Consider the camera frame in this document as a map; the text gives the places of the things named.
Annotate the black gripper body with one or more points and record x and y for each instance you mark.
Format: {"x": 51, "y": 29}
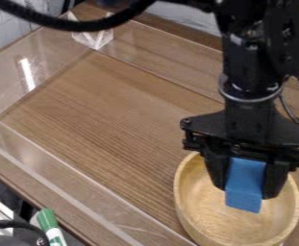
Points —
{"x": 249, "y": 131}

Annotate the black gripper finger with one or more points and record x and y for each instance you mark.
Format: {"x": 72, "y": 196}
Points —
{"x": 217, "y": 163}
{"x": 277, "y": 170}

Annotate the blue rectangular block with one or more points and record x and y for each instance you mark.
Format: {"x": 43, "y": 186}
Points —
{"x": 243, "y": 185}

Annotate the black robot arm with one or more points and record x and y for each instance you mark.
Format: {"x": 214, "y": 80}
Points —
{"x": 259, "y": 31}

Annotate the brown wooden bowl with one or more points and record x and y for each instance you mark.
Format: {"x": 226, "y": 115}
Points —
{"x": 215, "y": 225}

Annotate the green white marker pen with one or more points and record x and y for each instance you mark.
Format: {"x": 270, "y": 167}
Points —
{"x": 48, "y": 225}

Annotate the clear acrylic tray wall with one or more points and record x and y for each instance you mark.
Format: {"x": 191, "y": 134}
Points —
{"x": 90, "y": 210}

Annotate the clear acrylic corner bracket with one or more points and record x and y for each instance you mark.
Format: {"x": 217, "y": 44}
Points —
{"x": 94, "y": 40}

